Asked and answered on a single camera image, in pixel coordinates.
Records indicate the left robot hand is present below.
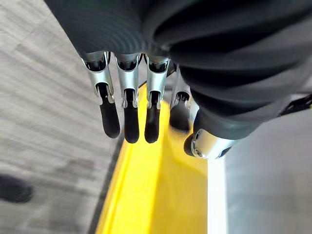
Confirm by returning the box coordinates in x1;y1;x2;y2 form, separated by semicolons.
43;0;312;161

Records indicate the white shelf side panel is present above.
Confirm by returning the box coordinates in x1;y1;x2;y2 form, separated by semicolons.
206;107;312;234

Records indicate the yellow metal shelf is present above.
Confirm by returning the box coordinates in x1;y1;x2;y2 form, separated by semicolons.
94;80;209;234

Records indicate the dark robot foot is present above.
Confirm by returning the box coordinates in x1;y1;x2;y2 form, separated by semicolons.
0;174;34;204

